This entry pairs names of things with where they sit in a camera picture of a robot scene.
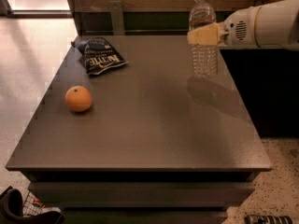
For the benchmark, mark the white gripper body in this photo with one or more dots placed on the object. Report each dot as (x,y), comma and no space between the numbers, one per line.
(239,28)

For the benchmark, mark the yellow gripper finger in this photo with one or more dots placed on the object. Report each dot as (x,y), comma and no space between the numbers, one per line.
(207,35)

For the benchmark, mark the clear plastic water bottle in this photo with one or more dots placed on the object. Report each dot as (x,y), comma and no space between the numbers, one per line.
(204,58)

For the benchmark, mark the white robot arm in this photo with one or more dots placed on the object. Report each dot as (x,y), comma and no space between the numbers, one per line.
(270,26)

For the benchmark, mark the light wooden shelf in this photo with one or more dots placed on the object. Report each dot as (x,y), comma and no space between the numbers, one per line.
(291,47)

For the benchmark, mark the black Kettle chips bag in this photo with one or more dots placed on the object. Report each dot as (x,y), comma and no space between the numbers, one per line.
(98,55)

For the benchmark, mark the dark grey table cabinet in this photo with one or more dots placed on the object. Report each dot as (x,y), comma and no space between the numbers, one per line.
(157,146)

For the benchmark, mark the orange fruit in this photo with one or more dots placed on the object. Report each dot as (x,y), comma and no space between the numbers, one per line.
(78,99)

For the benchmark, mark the black cylindrical floor object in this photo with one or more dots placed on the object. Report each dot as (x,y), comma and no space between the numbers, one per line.
(255,219)

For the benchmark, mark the left metal bracket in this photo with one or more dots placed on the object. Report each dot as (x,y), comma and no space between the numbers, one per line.
(116,14)

